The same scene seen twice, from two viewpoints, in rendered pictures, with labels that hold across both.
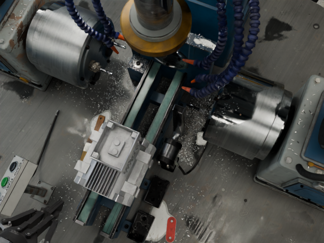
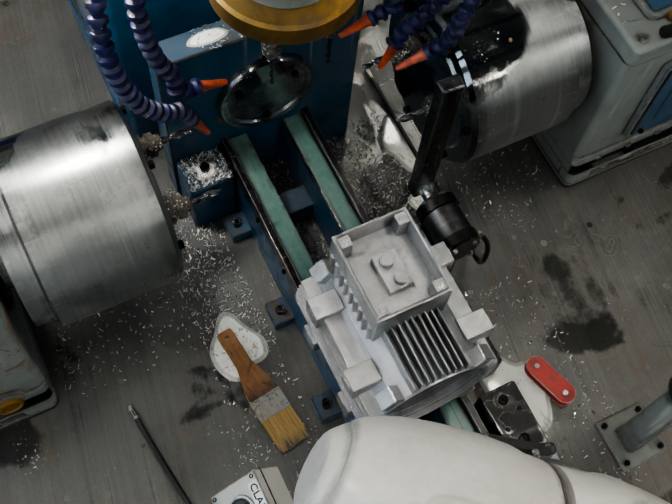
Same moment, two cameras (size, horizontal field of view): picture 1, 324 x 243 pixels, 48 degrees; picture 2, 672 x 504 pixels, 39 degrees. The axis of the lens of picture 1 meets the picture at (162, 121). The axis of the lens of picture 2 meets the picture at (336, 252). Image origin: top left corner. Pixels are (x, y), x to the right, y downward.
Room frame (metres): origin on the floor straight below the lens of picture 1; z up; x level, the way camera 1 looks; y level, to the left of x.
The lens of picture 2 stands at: (0.10, 0.60, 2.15)
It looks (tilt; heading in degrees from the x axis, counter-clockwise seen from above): 65 degrees down; 294
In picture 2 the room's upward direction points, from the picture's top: 9 degrees clockwise
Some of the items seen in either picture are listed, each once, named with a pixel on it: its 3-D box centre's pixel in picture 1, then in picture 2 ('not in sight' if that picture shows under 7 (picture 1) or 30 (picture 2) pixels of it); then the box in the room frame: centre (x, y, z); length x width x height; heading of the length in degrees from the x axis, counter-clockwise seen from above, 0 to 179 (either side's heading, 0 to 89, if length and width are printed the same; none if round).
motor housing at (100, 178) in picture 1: (115, 164); (394, 330); (0.20, 0.16, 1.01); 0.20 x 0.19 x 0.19; 148
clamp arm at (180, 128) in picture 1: (178, 122); (434, 142); (0.28, -0.05, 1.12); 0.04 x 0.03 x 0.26; 148
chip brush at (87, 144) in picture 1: (93, 140); (259, 387); (0.34, 0.27, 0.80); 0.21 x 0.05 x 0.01; 155
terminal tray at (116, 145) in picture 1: (116, 147); (388, 275); (0.23, 0.14, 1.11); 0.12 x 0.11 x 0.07; 148
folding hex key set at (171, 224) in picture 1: (170, 229); (549, 380); (-0.02, 0.03, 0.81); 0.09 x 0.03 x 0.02; 165
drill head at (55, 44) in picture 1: (60, 39); (43, 229); (0.65, 0.30, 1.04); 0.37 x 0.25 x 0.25; 58
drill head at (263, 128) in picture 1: (253, 116); (501, 55); (0.28, -0.28, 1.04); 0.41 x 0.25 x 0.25; 58
